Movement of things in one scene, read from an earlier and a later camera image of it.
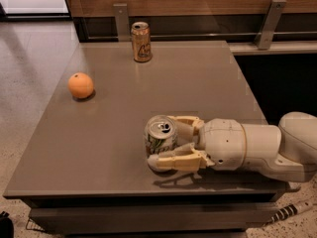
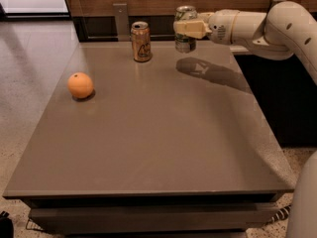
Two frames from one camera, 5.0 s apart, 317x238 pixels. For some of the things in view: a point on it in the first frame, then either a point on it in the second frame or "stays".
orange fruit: x=80 y=85 stays
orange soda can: x=142 y=48 stays
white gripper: x=225 y=142 -> x=220 y=28
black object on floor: x=6 y=226 stays
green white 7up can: x=159 y=135 -> x=185 y=44
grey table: x=83 y=169 stays
